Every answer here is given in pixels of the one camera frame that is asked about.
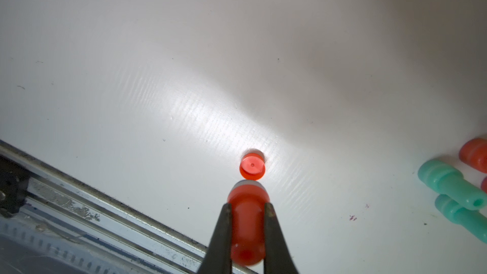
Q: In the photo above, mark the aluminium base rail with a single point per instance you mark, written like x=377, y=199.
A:
x=67, y=225

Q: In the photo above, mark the red stamp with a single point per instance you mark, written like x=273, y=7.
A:
x=473, y=154
x=248, y=199
x=484, y=185

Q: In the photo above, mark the red stamp bottom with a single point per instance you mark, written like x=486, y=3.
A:
x=484, y=185

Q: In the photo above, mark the red stamp top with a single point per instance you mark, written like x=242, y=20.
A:
x=248, y=199

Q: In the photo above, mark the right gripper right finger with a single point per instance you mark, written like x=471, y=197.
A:
x=278, y=259

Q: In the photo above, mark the green stamp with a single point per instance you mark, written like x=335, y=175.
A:
x=473, y=221
x=447, y=180

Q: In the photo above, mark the red cap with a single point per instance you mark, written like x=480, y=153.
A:
x=252, y=166

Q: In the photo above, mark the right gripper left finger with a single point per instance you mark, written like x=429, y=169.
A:
x=217, y=259

